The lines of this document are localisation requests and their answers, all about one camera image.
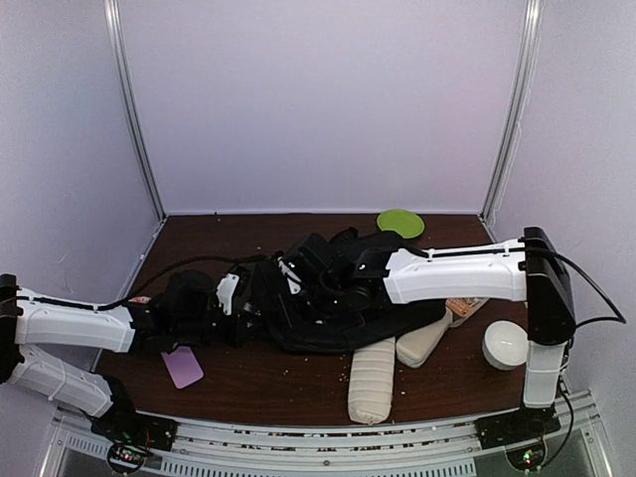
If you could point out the green orange paperback book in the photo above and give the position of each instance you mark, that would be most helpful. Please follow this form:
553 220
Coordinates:
463 308

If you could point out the beige glasses case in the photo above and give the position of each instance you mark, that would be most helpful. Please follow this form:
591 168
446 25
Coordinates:
413 348

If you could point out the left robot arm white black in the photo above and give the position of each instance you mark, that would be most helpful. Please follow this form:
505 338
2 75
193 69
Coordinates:
29 320

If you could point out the front aluminium rail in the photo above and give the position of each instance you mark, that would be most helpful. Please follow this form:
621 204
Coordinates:
443 447

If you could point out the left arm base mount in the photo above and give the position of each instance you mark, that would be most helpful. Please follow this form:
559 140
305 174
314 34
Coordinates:
133 435

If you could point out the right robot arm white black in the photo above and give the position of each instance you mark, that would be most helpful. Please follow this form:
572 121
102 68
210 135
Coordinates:
525 269

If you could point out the pink smartphone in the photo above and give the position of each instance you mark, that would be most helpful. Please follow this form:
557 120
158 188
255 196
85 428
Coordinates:
183 367

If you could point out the white bowl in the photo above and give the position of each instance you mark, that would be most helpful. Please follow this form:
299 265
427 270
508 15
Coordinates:
505 345

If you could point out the aluminium frame post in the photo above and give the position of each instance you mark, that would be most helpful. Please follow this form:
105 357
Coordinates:
527 57
131 114

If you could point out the black student backpack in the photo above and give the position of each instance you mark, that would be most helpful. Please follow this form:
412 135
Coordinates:
365 315

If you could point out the green plate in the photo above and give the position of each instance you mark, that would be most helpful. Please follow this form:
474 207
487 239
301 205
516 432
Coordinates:
406 224

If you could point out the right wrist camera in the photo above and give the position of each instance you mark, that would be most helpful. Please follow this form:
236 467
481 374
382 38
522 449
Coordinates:
291 277

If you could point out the left aluminium frame post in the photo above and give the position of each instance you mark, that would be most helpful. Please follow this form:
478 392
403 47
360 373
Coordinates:
131 114

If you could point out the beige fabric pencil pouch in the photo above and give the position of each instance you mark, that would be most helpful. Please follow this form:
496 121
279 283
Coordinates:
371 383

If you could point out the right aluminium frame post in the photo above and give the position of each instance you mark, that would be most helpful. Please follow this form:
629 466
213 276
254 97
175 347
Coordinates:
527 57

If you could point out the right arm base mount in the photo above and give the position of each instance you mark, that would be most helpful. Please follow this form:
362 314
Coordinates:
522 433

